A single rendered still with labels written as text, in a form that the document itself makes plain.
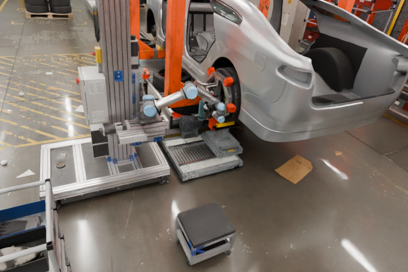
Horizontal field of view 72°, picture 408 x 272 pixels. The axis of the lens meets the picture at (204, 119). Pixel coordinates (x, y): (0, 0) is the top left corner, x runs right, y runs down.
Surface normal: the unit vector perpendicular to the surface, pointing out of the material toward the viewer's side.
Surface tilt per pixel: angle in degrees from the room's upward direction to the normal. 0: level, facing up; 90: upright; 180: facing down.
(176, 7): 90
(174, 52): 90
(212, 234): 0
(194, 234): 0
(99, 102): 90
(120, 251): 0
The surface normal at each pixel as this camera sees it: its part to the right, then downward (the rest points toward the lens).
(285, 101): -0.44, 0.40
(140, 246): 0.10, -0.86
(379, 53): -0.80, -0.17
